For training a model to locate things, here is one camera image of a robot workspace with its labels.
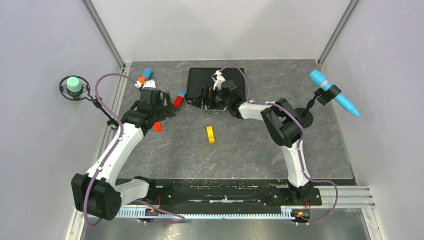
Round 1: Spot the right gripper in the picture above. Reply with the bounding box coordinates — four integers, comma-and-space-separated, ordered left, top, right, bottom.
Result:
192, 86, 231, 109

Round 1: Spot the black poker chip case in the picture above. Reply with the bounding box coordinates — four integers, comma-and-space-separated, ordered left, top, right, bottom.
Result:
185, 67, 246, 111

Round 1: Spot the red blue lego block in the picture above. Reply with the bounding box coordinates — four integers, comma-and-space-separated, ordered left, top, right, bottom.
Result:
173, 92, 186, 111

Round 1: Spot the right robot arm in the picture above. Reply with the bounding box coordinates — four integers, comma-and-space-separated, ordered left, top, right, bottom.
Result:
188, 80, 314, 204

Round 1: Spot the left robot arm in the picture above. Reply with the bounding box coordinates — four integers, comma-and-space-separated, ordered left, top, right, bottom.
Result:
71, 87, 177, 221

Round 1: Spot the orange block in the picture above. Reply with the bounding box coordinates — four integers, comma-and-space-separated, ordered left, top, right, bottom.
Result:
154, 121, 163, 132

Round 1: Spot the yellow arch block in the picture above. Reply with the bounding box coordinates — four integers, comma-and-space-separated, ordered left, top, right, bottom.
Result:
206, 126, 215, 143

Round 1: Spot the blue orange toy car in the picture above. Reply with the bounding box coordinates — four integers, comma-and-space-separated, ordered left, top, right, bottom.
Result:
135, 68, 153, 88

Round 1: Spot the green microphone on stand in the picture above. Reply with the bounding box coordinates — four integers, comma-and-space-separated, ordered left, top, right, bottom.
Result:
58, 75, 119, 129

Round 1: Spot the blue microphone on stand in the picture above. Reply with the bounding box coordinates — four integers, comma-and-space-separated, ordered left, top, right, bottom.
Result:
295, 70, 360, 128

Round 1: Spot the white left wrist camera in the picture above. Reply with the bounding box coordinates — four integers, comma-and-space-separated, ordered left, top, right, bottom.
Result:
134, 78, 156, 91

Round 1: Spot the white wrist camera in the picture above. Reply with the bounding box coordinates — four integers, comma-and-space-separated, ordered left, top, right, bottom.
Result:
134, 78, 156, 91
211, 70, 226, 91

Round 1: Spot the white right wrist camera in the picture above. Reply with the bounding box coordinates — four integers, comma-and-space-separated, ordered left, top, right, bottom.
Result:
211, 70, 226, 91

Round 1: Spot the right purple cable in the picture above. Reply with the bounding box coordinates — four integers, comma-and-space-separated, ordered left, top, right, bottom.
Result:
218, 64, 339, 226

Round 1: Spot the purple cable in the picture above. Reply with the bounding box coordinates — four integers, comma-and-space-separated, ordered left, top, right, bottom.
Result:
218, 64, 339, 226
82, 73, 186, 228

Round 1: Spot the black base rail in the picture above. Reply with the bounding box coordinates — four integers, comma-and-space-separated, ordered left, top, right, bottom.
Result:
125, 178, 323, 215

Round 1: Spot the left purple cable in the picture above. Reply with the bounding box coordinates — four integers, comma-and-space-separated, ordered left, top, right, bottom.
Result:
82, 73, 186, 228

